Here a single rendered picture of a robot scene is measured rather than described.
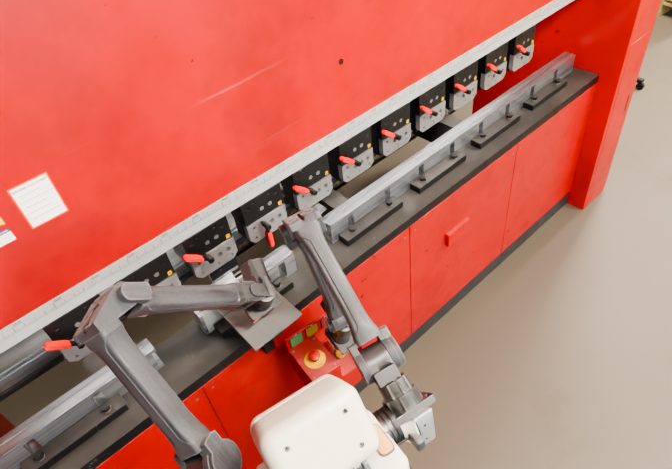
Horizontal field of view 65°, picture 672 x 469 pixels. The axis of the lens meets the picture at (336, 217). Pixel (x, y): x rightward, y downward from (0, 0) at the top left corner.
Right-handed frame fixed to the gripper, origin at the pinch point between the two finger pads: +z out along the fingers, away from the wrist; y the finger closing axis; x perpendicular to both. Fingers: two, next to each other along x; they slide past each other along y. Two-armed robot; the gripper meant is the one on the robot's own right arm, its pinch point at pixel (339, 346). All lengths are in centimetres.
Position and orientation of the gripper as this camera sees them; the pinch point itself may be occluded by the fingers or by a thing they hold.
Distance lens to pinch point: 183.8
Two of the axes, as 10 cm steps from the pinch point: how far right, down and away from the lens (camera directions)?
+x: -8.1, 4.5, -3.8
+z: -0.6, 5.7, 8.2
